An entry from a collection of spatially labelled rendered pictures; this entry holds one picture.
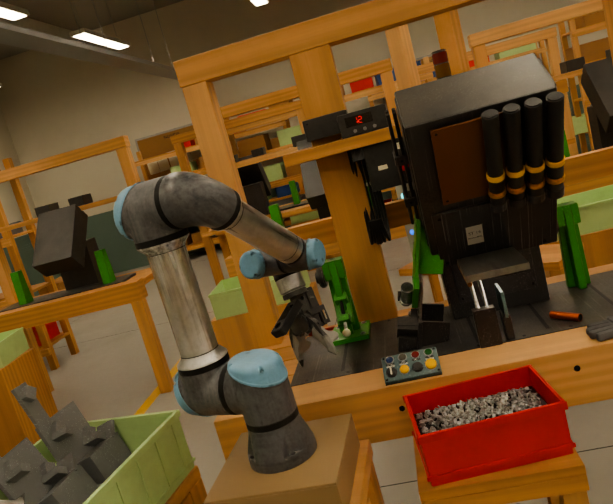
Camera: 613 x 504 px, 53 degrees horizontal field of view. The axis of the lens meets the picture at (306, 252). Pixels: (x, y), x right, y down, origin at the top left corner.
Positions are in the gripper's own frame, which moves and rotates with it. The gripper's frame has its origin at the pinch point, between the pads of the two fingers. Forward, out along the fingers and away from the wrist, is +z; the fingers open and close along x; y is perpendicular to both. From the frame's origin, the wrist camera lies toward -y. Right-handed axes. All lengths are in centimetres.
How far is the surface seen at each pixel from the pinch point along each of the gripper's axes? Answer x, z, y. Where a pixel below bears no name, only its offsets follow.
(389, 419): -8.3, 21.1, 8.5
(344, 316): 15.8, -8.5, 31.7
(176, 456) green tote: 29.8, 8.3, -32.5
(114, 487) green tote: 17, 7, -55
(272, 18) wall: 567, -560, 699
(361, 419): -3.1, 18.4, 3.9
